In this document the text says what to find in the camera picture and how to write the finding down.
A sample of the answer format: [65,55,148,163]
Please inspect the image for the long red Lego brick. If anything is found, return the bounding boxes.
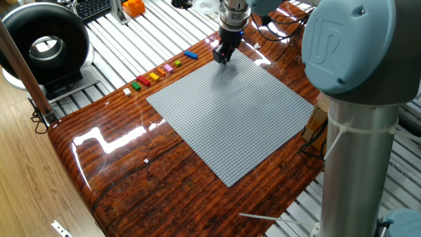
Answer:
[136,75,152,88]

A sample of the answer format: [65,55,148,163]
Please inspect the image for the brown wooden beam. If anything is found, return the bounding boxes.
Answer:
[0,19,57,125]

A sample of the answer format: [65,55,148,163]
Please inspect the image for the silver metal bracket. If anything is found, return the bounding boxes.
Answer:
[51,219,74,237]

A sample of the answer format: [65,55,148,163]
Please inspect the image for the large orange toy brick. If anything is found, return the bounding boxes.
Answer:
[122,0,147,18]

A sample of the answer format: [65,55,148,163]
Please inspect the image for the grey Lego baseplate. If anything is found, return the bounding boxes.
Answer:
[145,49,315,188]

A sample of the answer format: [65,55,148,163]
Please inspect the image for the black round ring device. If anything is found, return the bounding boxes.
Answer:
[0,2,99,99]

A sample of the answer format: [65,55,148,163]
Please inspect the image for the white tape roll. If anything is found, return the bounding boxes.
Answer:
[192,0,221,14]

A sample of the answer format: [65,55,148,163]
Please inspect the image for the long white zip tie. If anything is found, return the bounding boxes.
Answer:
[238,212,320,237]

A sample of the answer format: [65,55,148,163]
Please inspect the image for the black round object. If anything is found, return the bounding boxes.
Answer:
[170,0,194,10]

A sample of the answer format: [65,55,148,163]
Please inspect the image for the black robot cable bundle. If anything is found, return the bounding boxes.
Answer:
[250,0,313,43]

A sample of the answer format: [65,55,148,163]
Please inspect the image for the black keyboard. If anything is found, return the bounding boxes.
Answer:
[70,0,114,23]

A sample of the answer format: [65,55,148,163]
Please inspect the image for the short aluminium post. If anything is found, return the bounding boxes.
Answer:
[110,0,129,26]

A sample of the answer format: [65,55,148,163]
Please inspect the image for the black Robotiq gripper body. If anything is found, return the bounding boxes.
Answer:
[218,27,244,47]

